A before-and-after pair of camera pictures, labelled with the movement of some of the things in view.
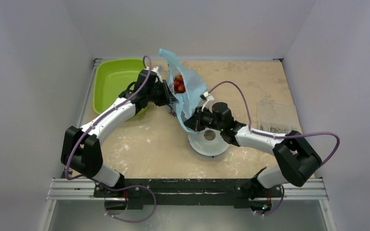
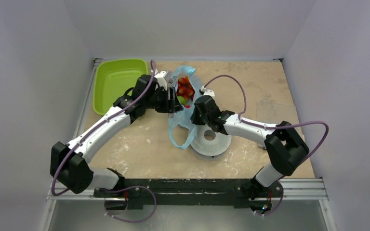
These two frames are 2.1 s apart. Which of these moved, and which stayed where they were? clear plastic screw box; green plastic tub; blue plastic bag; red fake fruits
Moved: blue plastic bag; red fake fruits
Stayed: clear plastic screw box; green plastic tub
